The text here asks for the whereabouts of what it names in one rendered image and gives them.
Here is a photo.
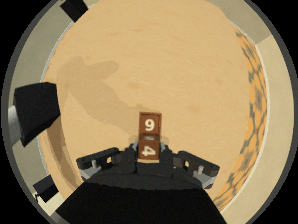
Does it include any brown calendar cube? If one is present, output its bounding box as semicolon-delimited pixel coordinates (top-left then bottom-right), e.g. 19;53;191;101
140;115;159;134
138;136;160;160

